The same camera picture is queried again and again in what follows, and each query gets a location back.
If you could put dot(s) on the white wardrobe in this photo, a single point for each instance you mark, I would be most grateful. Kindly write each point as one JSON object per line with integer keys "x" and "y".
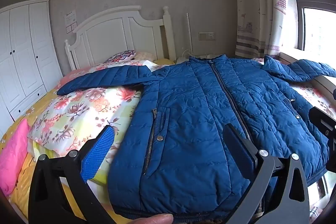
{"x": 23, "y": 56}

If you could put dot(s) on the paper notice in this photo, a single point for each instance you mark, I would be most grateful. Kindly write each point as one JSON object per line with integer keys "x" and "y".
{"x": 70, "y": 17}

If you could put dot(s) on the wall socket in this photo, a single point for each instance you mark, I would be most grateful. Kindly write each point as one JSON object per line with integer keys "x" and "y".
{"x": 206, "y": 36}

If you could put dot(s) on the cream cushion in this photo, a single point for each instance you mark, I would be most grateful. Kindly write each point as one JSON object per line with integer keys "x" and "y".
{"x": 144, "y": 56}

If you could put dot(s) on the wall switch panel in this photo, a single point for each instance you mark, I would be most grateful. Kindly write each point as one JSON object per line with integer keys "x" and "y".
{"x": 72, "y": 28}

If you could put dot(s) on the patterned pillow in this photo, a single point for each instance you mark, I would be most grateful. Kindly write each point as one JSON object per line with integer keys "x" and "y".
{"x": 122, "y": 56}

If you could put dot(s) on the white bed headboard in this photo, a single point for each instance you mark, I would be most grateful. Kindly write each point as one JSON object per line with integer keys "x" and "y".
{"x": 115, "y": 35}

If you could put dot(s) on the pink cloth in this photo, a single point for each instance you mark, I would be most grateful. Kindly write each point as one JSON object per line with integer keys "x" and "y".
{"x": 13, "y": 155}

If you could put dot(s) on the beige plaid robe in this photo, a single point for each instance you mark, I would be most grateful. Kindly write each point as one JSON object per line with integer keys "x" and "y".
{"x": 316, "y": 214}

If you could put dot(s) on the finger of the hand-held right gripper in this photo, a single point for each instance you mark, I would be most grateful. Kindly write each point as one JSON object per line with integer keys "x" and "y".
{"x": 321, "y": 119}

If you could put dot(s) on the blue quilted puffer jacket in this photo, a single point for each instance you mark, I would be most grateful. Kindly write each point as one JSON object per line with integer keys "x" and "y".
{"x": 199, "y": 113}

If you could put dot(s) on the person's left hand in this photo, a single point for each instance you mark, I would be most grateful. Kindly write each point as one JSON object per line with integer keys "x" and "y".
{"x": 155, "y": 219}

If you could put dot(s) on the printed curtain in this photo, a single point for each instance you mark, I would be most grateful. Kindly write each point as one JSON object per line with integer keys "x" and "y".
{"x": 260, "y": 3}

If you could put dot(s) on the window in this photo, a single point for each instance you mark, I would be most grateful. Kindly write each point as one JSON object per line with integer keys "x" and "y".
{"x": 317, "y": 16}

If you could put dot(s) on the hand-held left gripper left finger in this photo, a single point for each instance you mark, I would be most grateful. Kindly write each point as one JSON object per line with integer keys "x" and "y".
{"x": 98, "y": 151}

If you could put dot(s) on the window sill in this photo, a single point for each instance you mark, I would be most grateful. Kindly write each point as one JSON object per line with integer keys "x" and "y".
{"x": 294, "y": 57}

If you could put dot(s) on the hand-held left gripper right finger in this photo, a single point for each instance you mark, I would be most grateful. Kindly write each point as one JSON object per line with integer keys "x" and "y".
{"x": 242, "y": 148}

